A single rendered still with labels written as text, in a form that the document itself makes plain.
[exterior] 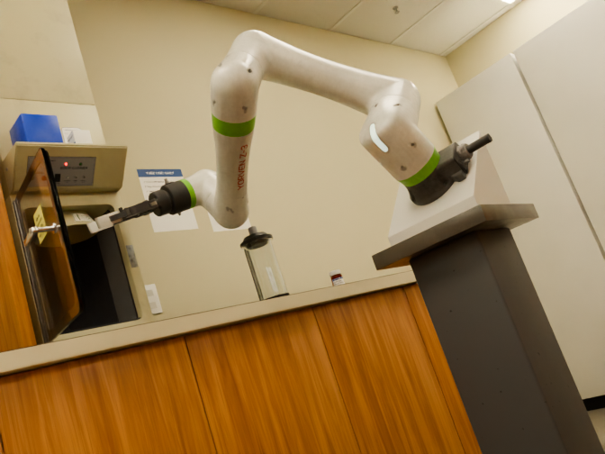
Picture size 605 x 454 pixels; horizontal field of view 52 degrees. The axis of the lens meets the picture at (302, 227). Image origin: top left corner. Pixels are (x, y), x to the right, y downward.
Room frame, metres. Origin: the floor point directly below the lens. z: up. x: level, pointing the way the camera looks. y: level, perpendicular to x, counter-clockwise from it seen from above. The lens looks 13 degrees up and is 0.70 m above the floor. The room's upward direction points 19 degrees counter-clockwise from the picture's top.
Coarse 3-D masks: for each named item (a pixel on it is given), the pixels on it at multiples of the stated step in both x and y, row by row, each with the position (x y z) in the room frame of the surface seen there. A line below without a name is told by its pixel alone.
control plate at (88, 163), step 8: (32, 160) 1.52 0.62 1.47; (56, 160) 1.57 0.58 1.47; (64, 160) 1.58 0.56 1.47; (72, 160) 1.60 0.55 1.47; (80, 160) 1.62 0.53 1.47; (88, 160) 1.63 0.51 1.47; (56, 168) 1.58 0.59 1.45; (64, 168) 1.60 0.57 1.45; (72, 168) 1.61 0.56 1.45; (80, 168) 1.63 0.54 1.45; (88, 168) 1.65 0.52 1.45; (64, 176) 1.61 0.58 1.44; (72, 176) 1.63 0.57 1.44; (80, 176) 1.64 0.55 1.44; (88, 176) 1.66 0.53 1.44; (56, 184) 1.61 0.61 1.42; (64, 184) 1.62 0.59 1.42; (72, 184) 1.64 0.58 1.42; (80, 184) 1.66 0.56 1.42; (88, 184) 1.67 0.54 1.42
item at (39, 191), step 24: (48, 168) 1.31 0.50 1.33; (24, 192) 1.46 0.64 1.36; (48, 192) 1.32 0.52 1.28; (24, 216) 1.50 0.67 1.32; (48, 216) 1.35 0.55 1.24; (48, 240) 1.39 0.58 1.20; (48, 264) 1.42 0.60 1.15; (72, 264) 1.31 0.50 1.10; (48, 288) 1.45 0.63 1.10; (72, 288) 1.32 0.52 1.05; (48, 312) 1.49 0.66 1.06; (72, 312) 1.35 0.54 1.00; (48, 336) 1.53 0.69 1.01
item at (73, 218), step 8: (64, 216) 1.68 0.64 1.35; (72, 216) 1.69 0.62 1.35; (80, 216) 1.70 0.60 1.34; (88, 216) 1.74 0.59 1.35; (72, 224) 1.67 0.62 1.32; (80, 224) 1.69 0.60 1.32; (72, 232) 1.82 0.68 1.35; (80, 232) 1.82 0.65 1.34; (88, 232) 1.82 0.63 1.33; (96, 232) 1.80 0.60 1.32; (72, 240) 1.82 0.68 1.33; (80, 240) 1.83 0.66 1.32
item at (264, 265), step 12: (264, 240) 1.90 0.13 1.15; (252, 252) 1.90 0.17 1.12; (264, 252) 1.89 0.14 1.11; (252, 264) 1.90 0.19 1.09; (264, 264) 1.89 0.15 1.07; (276, 264) 1.92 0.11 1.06; (264, 276) 1.89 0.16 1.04; (276, 276) 1.90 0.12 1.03; (264, 288) 1.90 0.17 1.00; (276, 288) 1.90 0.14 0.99
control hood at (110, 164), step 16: (16, 144) 1.47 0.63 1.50; (32, 144) 1.50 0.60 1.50; (48, 144) 1.53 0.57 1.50; (64, 144) 1.56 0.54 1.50; (80, 144) 1.59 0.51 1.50; (96, 144) 1.63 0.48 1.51; (112, 144) 1.67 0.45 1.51; (16, 160) 1.49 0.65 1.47; (96, 160) 1.65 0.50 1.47; (112, 160) 1.69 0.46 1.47; (16, 176) 1.52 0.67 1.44; (96, 176) 1.68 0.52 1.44; (112, 176) 1.71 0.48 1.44; (16, 192) 1.55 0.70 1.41; (64, 192) 1.65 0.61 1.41
